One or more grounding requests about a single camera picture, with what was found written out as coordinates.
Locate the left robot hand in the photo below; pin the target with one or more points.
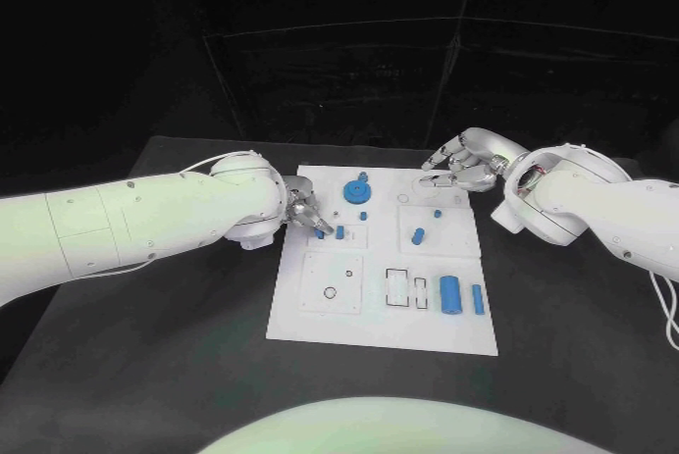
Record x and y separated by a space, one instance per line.
303 204

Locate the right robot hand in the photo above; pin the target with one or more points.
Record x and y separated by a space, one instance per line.
477 156

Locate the blue plug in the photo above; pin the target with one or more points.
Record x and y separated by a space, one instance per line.
318 234

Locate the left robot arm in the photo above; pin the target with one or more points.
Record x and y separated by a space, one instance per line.
158 215

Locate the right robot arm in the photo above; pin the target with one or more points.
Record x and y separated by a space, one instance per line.
572 204

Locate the white task board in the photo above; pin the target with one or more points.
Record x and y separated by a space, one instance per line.
382 277

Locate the blue block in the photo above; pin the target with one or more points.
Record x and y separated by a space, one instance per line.
340 232

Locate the blue gear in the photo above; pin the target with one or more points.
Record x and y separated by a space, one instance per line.
356 192

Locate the blue short cylinder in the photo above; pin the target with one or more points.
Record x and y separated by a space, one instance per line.
418 236

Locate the blue thick long cylinder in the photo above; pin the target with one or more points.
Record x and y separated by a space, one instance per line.
450 295

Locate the blue thin long cylinder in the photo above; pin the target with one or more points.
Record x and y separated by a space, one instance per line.
477 299

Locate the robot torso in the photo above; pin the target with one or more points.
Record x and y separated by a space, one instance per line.
402 428

